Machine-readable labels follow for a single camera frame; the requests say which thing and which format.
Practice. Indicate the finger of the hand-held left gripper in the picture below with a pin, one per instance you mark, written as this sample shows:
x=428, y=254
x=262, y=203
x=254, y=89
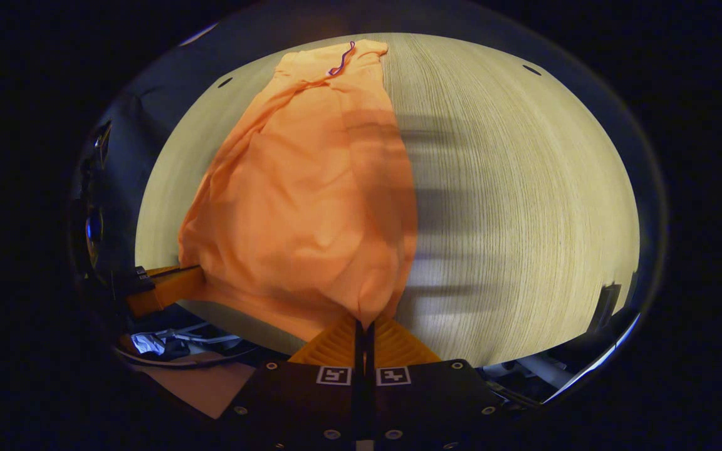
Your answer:
x=173, y=289

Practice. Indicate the orange T-shirt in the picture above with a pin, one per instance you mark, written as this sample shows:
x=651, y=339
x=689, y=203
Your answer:
x=311, y=188

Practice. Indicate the white crumpled object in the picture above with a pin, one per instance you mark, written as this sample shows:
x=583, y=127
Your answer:
x=148, y=343

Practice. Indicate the black desk grommet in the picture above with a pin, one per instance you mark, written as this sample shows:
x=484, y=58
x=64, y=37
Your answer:
x=531, y=69
x=225, y=82

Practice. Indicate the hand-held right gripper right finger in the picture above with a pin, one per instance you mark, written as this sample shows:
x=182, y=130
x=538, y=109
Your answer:
x=430, y=401

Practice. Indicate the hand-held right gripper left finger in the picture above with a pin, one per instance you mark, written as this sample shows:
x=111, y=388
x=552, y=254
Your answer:
x=298, y=401

